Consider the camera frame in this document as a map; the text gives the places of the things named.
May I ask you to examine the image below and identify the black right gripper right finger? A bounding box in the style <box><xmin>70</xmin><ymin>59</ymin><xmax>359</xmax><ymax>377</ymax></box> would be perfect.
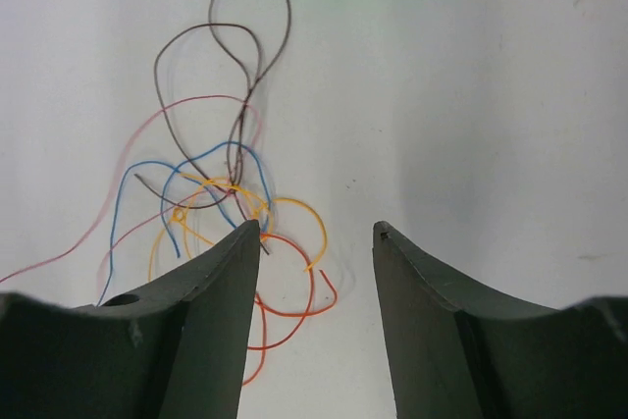
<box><xmin>373</xmin><ymin>222</ymin><xmax>627</xmax><ymax>418</ymax></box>

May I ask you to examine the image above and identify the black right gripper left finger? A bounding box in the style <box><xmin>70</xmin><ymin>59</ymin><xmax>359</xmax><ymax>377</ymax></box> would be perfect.
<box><xmin>1</xmin><ymin>221</ymin><xmax>260</xmax><ymax>418</ymax></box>

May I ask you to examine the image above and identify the pink wire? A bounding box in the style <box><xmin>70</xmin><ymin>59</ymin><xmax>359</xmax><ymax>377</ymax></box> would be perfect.
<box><xmin>0</xmin><ymin>94</ymin><xmax>264</xmax><ymax>297</ymax></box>

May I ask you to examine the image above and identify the yellow wire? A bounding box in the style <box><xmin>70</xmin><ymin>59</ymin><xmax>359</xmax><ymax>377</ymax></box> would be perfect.
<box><xmin>148</xmin><ymin>173</ymin><xmax>329</xmax><ymax>283</ymax></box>

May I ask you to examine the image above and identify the red wire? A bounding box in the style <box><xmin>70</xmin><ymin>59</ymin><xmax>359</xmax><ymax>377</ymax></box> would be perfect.
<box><xmin>239</xmin><ymin>235</ymin><xmax>339</xmax><ymax>386</ymax></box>

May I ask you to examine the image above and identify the light blue wire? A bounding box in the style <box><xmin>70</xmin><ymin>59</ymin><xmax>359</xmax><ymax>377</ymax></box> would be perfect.
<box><xmin>96</xmin><ymin>141</ymin><xmax>272</xmax><ymax>307</ymax></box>

